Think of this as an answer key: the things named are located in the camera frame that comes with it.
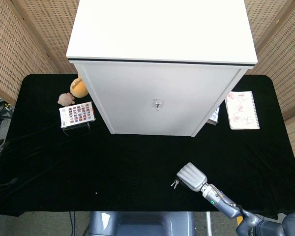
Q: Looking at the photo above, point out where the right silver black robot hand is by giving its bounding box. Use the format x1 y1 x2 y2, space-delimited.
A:
176 162 208 192

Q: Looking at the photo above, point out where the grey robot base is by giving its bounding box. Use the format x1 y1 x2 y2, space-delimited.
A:
85 211 196 236

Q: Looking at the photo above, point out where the white cabinet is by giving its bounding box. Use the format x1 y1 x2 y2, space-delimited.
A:
65 0 259 138

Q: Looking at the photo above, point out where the small white blue booklet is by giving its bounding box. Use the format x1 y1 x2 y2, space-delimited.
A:
208 105 221 126

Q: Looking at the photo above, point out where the black velvet tablecloth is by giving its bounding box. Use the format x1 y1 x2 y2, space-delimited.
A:
0 73 295 221

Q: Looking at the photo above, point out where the spiral notebook with red sketches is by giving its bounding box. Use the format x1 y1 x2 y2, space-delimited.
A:
225 90 261 130

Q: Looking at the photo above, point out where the black display stand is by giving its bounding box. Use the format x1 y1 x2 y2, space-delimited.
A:
62 122 91 137

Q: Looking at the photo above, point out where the white box with picture grid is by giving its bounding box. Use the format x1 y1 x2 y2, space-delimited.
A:
59 101 96 129

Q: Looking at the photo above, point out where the brown plush toy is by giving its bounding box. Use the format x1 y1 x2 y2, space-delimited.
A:
58 92 76 107

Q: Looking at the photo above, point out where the orange plush toy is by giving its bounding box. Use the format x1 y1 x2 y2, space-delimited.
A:
70 75 89 98

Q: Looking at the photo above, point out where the woven bamboo screen panel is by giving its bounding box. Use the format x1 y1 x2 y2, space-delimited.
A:
0 0 81 107
243 0 295 173

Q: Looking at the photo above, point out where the blue cable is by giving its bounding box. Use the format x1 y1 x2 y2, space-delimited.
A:
68 211 76 236

